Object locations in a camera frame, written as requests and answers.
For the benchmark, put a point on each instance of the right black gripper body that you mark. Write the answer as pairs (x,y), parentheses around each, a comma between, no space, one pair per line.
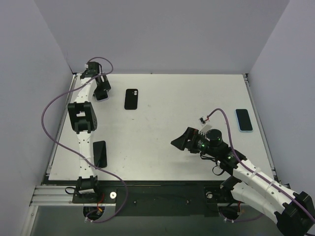
(191,139)

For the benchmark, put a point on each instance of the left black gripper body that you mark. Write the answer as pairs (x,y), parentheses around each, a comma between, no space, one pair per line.
(102,87)

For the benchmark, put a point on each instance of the black phone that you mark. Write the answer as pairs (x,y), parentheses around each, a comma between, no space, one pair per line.
(100,154)

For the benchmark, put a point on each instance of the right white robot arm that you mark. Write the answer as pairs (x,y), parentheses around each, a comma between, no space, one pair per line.
(292,212)

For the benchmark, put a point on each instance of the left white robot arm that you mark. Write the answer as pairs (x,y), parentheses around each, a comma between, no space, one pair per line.
(84,122)

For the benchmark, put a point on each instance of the phone in blue case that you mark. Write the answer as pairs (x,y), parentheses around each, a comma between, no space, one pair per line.
(243,120)

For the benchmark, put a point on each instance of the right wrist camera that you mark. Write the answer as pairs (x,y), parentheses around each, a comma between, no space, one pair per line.
(205,125)

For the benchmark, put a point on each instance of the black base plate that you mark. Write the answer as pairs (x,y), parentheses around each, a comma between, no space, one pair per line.
(157,198)

